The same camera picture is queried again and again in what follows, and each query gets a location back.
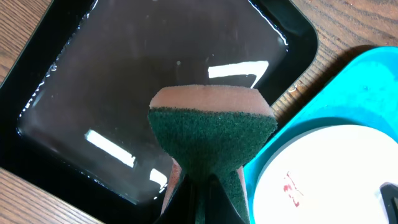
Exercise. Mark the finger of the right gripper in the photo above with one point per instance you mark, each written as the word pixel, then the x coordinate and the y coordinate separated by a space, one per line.
pixel 389 196

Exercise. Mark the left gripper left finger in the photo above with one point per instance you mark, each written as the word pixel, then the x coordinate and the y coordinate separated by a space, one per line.
pixel 182 206

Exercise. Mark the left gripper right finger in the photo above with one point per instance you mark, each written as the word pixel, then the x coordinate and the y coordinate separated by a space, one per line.
pixel 218 207

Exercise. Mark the white plate with sauce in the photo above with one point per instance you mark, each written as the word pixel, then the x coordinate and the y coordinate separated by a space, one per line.
pixel 329 175

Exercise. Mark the green and pink sponge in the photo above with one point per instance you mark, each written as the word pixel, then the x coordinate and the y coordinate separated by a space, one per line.
pixel 211 129

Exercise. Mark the teal plastic serving tray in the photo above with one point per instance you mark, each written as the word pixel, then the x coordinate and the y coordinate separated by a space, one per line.
pixel 364 93

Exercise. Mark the black rectangular water tray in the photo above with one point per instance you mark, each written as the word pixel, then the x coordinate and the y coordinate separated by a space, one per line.
pixel 74 105

